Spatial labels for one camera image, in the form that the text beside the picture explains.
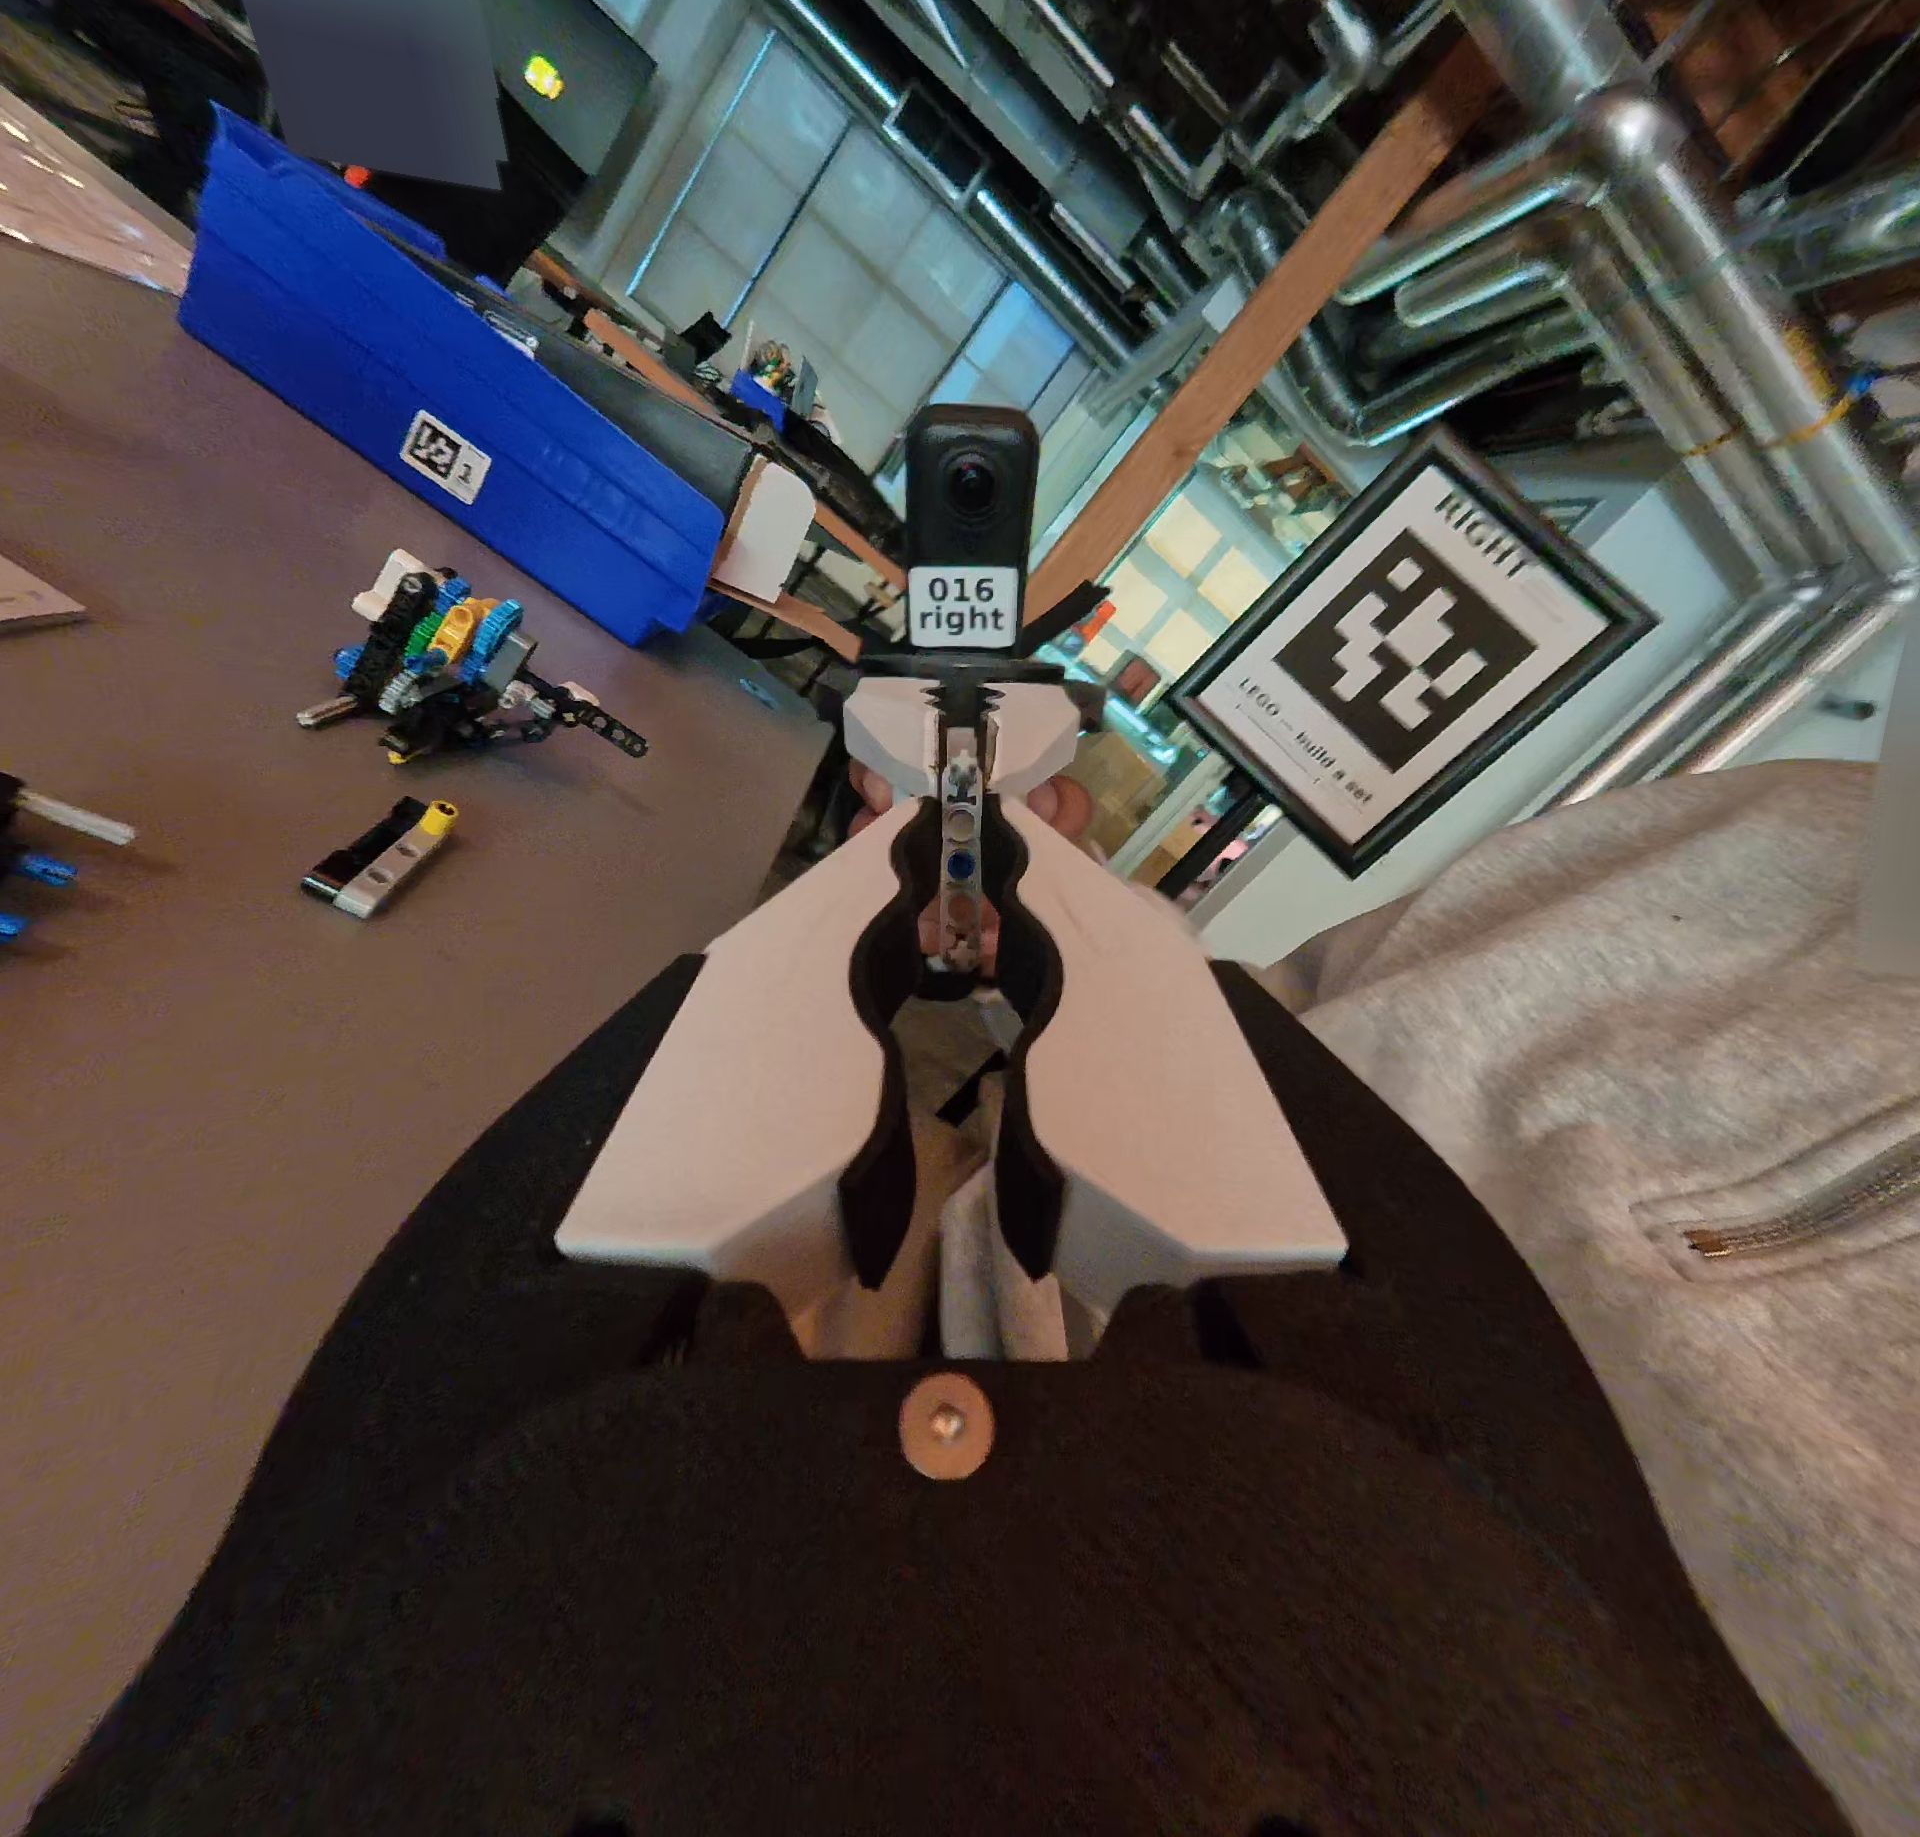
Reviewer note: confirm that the black lego beam assembly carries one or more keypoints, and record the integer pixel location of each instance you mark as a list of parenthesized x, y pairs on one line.
[(47, 847)]

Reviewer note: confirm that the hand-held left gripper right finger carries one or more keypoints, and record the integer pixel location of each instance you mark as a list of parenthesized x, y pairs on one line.
[(1186, 1104)]

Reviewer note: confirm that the silver ceiling pipes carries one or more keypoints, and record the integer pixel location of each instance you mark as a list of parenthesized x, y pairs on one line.
[(1636, 140)]

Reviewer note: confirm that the lego gear rack assembly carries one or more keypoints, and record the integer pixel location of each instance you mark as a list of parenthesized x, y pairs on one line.
[(383, 862)]

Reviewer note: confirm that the blue storage bin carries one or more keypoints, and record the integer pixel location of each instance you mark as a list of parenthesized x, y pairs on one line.
[(450, 353)]

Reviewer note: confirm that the black monitor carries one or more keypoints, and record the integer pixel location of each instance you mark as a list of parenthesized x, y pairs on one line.
[(585, 140)]

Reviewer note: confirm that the brown cardboard box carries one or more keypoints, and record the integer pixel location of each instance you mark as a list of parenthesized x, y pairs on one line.
[(766, 547)]

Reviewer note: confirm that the grey lego axle assembly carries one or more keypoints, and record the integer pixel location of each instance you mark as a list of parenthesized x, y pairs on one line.
[(962, 862)]

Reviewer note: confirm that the lego instruction booklet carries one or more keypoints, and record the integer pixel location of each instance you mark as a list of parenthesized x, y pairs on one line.
[(29, 592)]

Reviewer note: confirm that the person's right hand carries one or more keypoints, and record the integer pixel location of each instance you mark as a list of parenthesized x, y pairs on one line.
[(1073, 813)]

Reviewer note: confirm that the framed marker sign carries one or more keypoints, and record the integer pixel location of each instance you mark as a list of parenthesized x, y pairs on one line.
[(1408, 653)]

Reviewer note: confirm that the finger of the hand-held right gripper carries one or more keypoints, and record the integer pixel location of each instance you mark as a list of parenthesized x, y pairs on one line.
[(896, 737), (1033, 728)]

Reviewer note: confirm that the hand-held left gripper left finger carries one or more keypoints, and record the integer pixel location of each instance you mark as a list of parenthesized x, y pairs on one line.
[(736, 1104)]

